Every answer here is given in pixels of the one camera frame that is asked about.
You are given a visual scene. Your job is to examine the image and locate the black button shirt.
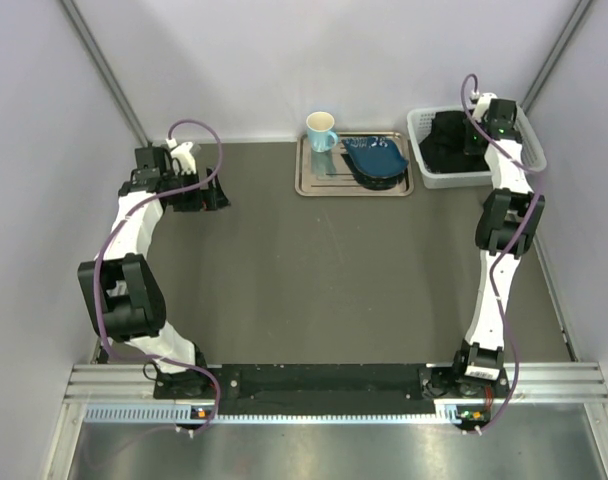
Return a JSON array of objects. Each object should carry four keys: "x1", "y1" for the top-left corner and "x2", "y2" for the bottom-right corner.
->
[{"x1": 419, "y1": 110, "x2": 489, "y2": 174}]

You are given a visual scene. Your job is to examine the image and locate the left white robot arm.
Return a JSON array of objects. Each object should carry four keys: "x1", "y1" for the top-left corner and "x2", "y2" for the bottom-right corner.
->
[{"x1": 77, "y1": 140, "x2": 230, "y2": 374}]

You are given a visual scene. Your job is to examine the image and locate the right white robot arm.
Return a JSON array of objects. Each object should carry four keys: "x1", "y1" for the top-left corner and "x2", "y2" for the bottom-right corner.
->
[{"x1": 454, "y1": 93, "x2": 545, "y2": 385}]

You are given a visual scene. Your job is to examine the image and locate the white plastic basket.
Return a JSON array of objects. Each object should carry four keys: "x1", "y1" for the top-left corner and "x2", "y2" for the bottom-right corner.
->
[{"x1": 407, "y1": 105, "x2": 547, "y2": 189}]

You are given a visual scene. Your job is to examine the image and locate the dark blue plate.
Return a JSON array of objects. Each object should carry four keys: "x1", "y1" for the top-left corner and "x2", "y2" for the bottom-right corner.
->
[{"x1": 342, "y1": 135, "x2": 408, "y2": 179}]

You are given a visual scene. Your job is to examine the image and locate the steel tray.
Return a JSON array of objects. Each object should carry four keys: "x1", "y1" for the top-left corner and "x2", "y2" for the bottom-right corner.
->
[{"x1": 295, "y1": 131, "x2": 414, "y2": 197}]

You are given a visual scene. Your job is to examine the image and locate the light blue mug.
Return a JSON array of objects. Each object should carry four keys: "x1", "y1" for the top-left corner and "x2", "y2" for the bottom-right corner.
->
[{"x1": 306, "y1": 111, "x2": 339, "y2": 153}]

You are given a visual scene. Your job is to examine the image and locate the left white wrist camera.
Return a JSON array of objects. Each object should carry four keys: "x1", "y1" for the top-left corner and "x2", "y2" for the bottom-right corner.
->
[{"x1": 166, "y1": 138, "x2": 201, "y2": 174}]

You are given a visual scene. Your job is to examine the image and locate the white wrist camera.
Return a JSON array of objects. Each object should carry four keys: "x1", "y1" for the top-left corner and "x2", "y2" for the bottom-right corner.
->
[
  {"x1": 469, "y1": 91, "x2": 497, "y2": 122},
  {"x1": 166, "y1": 138, "x2": 201, "y2": 174}
]

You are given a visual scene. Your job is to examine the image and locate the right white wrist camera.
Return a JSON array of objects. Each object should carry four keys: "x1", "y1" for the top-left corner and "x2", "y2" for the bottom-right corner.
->
[{"x1": 469, "y1": 91, "x2": 497, "y2": 122}]

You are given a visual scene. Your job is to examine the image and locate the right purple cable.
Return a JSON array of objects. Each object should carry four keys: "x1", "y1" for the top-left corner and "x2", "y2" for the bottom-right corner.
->
[{"x1": 461, "y1": 73, "x2": 544, "y2": 435}]

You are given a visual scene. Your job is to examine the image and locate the purple cable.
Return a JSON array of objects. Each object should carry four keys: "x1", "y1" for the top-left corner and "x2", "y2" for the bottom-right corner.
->
[
  {"x1": 461, "y1": 73, "x2": 544, "y2": 435},
  {"x1": 93, "y1": 118, "x2": 224, "y2": 441}
]

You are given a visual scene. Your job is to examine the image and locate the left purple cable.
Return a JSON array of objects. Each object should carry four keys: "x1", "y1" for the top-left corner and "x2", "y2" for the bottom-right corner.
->
[{"x1": 93, "y1": 118, "x2": 224, "y2": 441}]

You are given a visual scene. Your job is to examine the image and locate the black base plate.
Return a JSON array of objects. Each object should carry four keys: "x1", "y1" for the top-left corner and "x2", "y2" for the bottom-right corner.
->
[{"x1": 143, "y1": 364, "x2": 509, "y2": 417}]

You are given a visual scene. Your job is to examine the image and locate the aluminium frame rail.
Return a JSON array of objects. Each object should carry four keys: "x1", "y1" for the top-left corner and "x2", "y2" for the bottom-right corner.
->
[{"x1": 64, "y1": 362, "x2": 608, "y2": 427}]

